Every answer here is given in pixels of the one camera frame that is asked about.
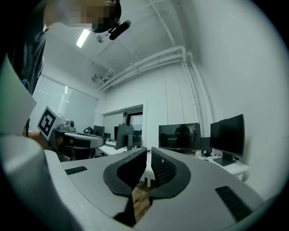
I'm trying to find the person's head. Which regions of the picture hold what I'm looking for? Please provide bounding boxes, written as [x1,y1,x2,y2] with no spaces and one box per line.
[44,0,122,33]

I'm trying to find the grey-backed monitor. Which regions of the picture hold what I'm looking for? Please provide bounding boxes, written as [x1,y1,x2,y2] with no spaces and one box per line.
[115,124,135,151]

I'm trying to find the wide black monitor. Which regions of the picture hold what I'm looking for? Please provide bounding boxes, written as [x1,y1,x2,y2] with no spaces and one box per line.
[158,123,202,155]

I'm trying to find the small black monitor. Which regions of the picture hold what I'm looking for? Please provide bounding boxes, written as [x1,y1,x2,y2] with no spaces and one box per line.
[93,125,106,137]

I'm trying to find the long white desk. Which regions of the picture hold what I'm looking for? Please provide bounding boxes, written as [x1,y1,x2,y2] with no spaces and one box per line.
[96,140,152,188]

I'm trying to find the person's left forearm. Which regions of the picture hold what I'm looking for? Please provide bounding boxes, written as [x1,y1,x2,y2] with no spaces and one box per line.
[28,130,51,150]

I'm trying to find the black box speaker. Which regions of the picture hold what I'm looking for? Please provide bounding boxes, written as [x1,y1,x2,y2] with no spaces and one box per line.
[200,137,213,157]

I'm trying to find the long ceiling light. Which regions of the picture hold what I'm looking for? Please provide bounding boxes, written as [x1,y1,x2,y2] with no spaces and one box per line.
[75,28,91,48]

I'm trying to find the person's black shirt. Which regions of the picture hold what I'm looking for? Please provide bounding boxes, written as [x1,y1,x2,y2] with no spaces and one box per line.
[6,27,47,95]

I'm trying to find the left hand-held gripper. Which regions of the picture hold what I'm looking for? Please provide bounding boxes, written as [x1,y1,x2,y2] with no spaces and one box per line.
[37,106,106,161]

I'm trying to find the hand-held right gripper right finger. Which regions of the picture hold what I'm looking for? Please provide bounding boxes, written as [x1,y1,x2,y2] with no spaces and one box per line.
[135,146,266,231]

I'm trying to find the dark doorway with white frame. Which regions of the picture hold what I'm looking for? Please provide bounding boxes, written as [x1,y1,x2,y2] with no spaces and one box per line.
[123,104,148,149]

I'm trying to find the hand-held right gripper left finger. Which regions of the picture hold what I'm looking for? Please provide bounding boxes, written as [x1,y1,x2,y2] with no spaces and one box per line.
[44,146,148,231]

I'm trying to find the black head-worn camera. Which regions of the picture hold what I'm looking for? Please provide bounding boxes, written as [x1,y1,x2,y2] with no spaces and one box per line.
[107,19,132,41]

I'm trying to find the white ceiling pipes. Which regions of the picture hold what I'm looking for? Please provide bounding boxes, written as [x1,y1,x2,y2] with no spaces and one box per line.
[98,45,214,136]

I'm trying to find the tall black monitor on stand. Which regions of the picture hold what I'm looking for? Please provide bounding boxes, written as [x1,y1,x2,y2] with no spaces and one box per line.
[210,114,246,167]

